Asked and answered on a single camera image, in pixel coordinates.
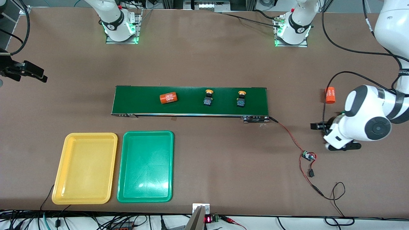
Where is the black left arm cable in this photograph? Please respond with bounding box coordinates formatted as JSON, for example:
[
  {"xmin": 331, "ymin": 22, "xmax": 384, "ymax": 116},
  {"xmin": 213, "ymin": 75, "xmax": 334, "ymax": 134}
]
[{"xmin": 321, "ymin": 0, "xmax": 409, "ymax": 135}]

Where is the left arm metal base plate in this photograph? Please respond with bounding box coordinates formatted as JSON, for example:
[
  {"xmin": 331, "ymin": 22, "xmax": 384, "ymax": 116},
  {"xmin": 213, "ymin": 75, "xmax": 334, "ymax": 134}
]
[{"xmin": 274, "ymin": 14, "xmax": 309, "ymax": 48}]

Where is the aluminium frame profile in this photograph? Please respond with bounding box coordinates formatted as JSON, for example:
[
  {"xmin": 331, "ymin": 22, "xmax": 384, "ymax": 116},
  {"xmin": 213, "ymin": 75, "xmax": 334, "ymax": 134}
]
[{"xmin": 14, "ymin": 0, "xmax": 31, "ymax": 15}]

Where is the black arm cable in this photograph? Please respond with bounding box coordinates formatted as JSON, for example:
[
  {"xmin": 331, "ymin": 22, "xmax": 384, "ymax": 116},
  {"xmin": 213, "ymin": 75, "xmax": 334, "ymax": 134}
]
[
  {"xmin": 321, "ymin": 0, "xmax": 409, "ymax": 135},
  {"xmin": 0, "ymin": 0, "xmax": 31, "ymax": 55}
]

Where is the orange power strip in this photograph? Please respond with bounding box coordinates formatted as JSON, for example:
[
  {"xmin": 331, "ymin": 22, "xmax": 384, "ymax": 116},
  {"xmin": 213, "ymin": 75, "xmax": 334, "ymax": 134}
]
[{"xmin": 109, "ymin": 222, "xmax": 135, "ymax": 230}]

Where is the green plastic tray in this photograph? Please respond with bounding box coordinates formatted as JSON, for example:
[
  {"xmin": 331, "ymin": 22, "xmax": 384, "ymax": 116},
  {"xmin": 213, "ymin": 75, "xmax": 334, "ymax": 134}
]
[{"xmin": 117, "ymin": 131, "xmax": 174, "ymax": 203}]

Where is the orange cylinder with white print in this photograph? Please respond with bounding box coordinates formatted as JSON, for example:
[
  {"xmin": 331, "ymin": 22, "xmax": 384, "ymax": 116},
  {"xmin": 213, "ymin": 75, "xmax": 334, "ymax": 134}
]
[
  {"xmin": 324, "ymin": 87, "xmax": 336, "ymax": 104},
  {"xmin": 159, "ymin": 91, "xmax": 178, "ymax": 104}
]

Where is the grey metal camera mount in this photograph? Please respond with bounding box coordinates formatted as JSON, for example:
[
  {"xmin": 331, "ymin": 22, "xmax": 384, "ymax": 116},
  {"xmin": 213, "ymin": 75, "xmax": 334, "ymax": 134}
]
[{"xmin": 185, "ymin": 203, "xmax": 210, "ymax": 230}]

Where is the black cable on table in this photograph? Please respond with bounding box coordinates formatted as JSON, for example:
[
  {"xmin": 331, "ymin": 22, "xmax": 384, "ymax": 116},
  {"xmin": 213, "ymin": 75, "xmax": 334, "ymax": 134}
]
[{"xmin": 220, "ymin": 10, "xmax": 282, "ymax": 28}]

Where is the green conveyor belt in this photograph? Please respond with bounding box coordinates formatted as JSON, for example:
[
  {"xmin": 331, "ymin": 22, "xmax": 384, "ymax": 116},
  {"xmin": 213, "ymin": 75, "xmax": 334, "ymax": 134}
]
[{"xmin": 111, "ymin": 85, "xmax": 270, "ymax": 123}]

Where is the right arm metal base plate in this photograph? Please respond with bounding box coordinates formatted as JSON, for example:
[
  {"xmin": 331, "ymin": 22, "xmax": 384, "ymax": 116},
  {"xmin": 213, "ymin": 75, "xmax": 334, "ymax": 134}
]
[{"xmin": 105, "ymin": 10, "xmax": 143, "ymax": 44}]

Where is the red black power lead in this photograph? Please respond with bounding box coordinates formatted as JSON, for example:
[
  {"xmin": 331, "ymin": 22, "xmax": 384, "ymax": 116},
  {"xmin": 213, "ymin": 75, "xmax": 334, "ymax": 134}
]
[{"xmin": 299, "ymin": 156, "xmax": 355, "ymax": 226}]

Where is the grey metal box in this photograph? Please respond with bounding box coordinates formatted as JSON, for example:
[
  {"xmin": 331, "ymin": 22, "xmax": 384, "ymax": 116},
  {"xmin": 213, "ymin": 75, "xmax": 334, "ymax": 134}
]
[{"xmin": 183, "ymin": 0, "xmax": 231, "ymax": 12}]

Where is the thin black cable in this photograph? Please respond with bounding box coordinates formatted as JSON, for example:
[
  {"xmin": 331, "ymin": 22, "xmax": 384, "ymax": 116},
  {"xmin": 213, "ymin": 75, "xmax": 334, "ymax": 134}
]
[{"xmin": 40, "ymin": 185, "xmax": 55, "ymax": 212}]

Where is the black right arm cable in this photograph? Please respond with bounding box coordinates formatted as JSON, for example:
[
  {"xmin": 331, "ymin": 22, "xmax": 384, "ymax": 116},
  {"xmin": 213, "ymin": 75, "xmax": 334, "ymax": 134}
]
[{"xmin": 0, "ymin": 0, "xmax": 31, "ymax": 55}]

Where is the red black motor wire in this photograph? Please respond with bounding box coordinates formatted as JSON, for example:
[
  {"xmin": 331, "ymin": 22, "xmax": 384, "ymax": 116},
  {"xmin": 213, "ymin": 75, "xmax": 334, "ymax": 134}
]
[{"xmin": 268, "ymin": 117, "xmax": 305, "ymax": 154}]

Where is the yellow plastic tray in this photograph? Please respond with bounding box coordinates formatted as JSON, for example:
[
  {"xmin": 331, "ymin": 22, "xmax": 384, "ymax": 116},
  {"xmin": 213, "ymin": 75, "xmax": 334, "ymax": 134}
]
[{"xmin": 52, "ymin": 133, "xmax": 118, "ymax": 205}]

